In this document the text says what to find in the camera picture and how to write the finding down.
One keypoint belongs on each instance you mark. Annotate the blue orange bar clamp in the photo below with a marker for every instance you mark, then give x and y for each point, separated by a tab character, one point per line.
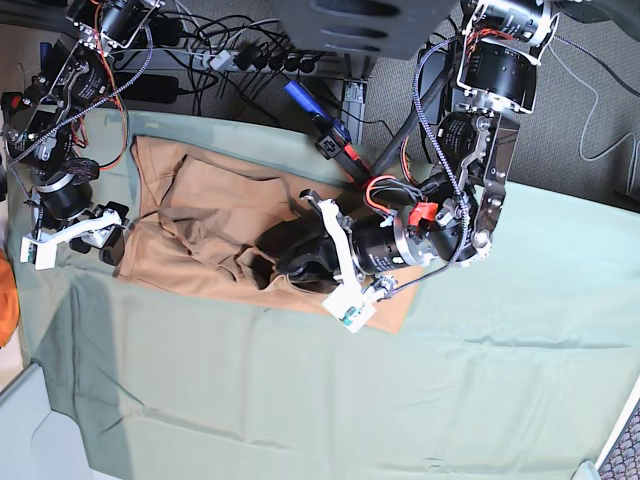
334	141

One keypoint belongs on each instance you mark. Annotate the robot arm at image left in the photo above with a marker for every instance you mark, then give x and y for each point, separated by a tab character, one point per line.
44	131

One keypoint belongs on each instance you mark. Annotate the orange cloth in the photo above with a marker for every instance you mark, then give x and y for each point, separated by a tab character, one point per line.
9	302

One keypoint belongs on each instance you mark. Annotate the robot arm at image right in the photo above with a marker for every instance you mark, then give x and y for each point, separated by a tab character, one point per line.
439	191

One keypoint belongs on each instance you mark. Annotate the tan T-shirt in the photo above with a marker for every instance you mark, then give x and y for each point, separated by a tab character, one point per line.
199	216

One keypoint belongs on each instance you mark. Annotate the white plastic bin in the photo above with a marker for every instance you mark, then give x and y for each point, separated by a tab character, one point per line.
36	441

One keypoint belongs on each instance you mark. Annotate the patterned chair seat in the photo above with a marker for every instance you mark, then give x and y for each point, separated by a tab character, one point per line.
619	458

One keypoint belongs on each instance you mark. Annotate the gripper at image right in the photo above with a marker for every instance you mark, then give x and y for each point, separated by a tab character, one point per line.
377	246

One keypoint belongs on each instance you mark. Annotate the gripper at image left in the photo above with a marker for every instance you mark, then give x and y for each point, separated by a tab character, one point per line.
71	204

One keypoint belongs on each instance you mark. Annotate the black power adapter left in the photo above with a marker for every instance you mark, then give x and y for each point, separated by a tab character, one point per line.
153	88

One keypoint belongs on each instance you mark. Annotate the white power strip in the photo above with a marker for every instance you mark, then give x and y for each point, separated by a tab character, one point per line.
252	60

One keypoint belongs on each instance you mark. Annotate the green table cloth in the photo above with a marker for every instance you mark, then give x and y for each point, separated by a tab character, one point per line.
516	367

